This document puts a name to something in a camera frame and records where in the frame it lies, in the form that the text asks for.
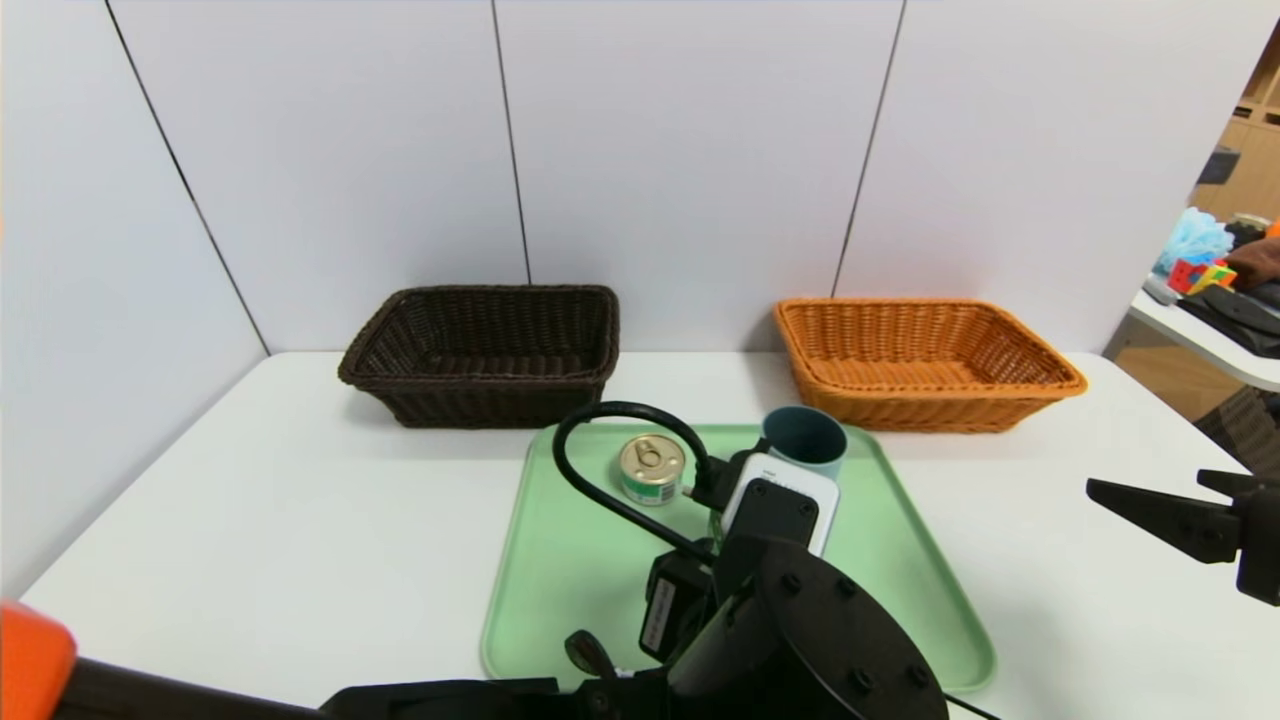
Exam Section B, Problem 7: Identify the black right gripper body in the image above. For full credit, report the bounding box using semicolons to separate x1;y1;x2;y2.
1232;475;1280;607

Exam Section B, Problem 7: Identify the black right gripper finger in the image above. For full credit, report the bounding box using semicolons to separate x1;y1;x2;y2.
1196;469;1256;504
1085;477;1242;565

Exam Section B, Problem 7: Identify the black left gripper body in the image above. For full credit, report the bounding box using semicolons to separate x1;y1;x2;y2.
638;549;717;664

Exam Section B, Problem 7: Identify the small tin can pull ring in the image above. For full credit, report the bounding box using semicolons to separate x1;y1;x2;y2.
618;433;688;507

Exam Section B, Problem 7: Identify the light blue plastic cup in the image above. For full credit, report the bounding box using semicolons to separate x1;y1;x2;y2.
760;405;849;483

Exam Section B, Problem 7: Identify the dark brown wicker basket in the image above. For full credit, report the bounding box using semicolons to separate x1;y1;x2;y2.
338;285;621;429

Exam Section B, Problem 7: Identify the orange wicker basket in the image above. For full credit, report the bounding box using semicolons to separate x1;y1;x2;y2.
773;297;1089;434

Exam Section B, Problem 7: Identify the dark woven chair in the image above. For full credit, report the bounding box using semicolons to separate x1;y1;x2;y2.
1193;385;1280;493

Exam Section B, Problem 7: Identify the light green plastic tray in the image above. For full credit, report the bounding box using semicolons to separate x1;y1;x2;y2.
480;422;998;695

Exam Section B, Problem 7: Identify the white side table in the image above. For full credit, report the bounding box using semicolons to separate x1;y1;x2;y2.
1128;288;1280;393

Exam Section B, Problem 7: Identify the black flat bag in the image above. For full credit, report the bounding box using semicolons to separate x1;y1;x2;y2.
1178;283;1280;359

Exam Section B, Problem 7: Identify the colourful puzzle cube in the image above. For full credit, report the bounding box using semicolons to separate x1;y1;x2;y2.
1167;257;1239;297

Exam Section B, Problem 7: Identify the brown cloth object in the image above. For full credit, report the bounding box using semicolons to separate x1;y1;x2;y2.
1225;237;1280;291

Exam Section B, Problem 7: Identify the blue mesh bath sponge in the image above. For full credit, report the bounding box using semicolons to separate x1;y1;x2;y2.
1153;207;1235;278

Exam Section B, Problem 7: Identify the wooden shelf cabinet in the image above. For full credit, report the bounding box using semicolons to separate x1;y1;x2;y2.
1190;25;1280;226

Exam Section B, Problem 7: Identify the orange rounded robot part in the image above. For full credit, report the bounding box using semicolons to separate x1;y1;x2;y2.
0;598;78;720

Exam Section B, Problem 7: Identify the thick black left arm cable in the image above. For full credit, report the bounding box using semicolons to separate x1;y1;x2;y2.
552;400;741;563

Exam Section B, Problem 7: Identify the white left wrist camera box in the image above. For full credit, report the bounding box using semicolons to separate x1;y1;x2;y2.
720;452;841;557

